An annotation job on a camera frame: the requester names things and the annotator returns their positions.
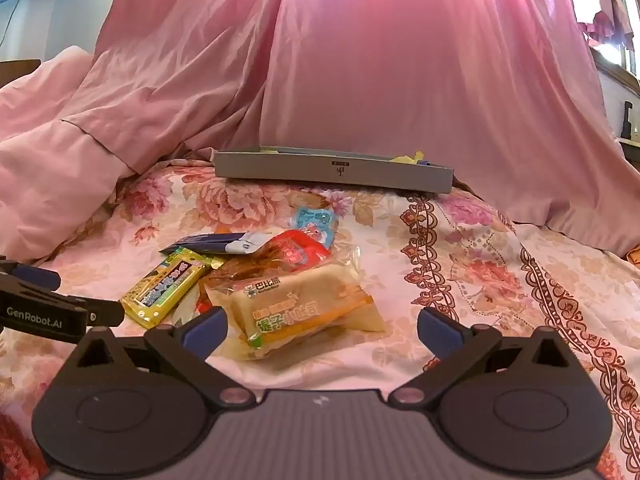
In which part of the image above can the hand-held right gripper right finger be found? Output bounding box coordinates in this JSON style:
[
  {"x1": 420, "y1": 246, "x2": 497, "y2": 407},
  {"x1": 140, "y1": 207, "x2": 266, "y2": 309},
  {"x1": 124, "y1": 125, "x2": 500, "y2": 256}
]
[{"x1": 387, "y1": 306, "x2": 576, "y2": 409}]

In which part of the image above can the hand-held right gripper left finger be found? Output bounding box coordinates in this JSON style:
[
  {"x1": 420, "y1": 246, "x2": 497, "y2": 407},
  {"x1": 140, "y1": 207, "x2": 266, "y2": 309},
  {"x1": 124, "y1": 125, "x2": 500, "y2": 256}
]
[{"x1": 67, "y1": 305, "x2": 257, "y2": 409}]

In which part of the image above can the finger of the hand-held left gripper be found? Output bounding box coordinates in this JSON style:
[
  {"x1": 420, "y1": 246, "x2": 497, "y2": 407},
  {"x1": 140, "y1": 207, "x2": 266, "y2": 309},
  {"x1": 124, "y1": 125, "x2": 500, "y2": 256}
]
[
  {"x1": 0, "y1": 282, "x2": 126, "y2": 329},
  {"x1": 0, "y1": 259, "x2": 62, "y2": 292}
]

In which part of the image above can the yellow snack packet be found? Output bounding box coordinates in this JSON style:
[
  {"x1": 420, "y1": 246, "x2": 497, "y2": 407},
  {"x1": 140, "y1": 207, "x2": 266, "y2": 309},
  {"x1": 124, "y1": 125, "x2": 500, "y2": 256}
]
[{"x1": 120, "y1": 249, "x2": 227, "y2": 331}]

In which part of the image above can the gold foil snack packet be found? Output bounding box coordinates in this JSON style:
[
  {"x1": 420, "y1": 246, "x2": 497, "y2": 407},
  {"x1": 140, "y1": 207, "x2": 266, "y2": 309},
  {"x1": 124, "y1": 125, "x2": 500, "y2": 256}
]
[{"x1": 197, "y1": 240, "x2": 286, "y2": 321}]

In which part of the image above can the dark blue snack packet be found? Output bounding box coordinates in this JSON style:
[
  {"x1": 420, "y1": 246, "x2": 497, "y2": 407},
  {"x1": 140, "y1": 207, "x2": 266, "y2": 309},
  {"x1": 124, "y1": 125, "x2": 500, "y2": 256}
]
[{"x1": 159, "y1": 230, "x2": 263, "y2": 257}]

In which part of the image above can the orange bread packet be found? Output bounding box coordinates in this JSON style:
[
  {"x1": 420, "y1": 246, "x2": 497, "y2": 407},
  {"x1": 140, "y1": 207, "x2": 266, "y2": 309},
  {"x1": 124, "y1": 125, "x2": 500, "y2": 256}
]
[{"x1": 202, "y1": 246, "x2": 388, "y2": 362}]

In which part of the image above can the red snack packet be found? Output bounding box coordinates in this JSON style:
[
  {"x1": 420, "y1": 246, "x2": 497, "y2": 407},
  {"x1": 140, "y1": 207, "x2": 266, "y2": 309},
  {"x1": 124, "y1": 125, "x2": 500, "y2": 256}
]
[{"x1": 260, "y1": 229, "x2": 332, "y2": 273}]

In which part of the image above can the light blue snack packet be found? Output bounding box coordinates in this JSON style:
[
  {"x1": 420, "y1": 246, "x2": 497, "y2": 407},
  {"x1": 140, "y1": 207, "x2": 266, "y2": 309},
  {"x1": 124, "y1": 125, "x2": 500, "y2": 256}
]
[{"x1": 289, "y1": 205, "x2": 340, "y2": 247}]

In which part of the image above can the grey shallow box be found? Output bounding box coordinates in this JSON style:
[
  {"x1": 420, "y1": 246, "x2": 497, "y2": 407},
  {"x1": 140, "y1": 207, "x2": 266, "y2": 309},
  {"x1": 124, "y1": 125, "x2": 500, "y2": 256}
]
[{"x1": 213, "y1": 144, "x2": 457, "y2": 194}]

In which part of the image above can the floral bed sheet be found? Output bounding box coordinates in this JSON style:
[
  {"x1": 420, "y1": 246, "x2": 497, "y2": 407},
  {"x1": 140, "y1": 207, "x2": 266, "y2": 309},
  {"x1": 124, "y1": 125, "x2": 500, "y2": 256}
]
[{"x1": 0, "y1": 152, "x2": 640, "y2": 480}]

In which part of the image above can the pale pink quilt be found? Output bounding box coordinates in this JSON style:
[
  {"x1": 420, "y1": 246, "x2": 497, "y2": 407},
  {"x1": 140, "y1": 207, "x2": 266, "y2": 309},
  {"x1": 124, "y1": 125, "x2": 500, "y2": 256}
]
[{"x1": 0, "y1": 45, "x2": 146, "y2": 263}]

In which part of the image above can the dark wooden headboard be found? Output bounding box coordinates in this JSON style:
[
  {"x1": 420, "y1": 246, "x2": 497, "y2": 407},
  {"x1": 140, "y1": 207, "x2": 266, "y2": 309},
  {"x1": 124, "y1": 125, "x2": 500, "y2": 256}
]
[{"x1": 0, "y1": 59, "x2": 42, "y2": 88}]

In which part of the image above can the pink curtain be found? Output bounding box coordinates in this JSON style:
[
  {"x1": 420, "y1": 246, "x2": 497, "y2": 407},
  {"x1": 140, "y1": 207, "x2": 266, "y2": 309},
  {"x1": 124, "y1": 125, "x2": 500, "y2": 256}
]
[{"x1": 92, "y1": 0, "x2": 623, "y2": 261}]

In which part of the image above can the wooden furniture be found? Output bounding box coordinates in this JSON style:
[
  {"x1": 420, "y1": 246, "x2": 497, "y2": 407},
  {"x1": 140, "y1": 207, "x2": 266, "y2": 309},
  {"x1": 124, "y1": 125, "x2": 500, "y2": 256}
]
[{"x1": 592, "y1": 42, "x2": 640, "y2": 163}]

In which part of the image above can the patterned window curtain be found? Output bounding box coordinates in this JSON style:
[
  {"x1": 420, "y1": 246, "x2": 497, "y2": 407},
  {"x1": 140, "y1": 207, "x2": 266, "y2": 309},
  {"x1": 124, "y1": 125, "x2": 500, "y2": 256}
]
[{"x1": 575, "y1": 0, "x2": 629, "y2": 49}]

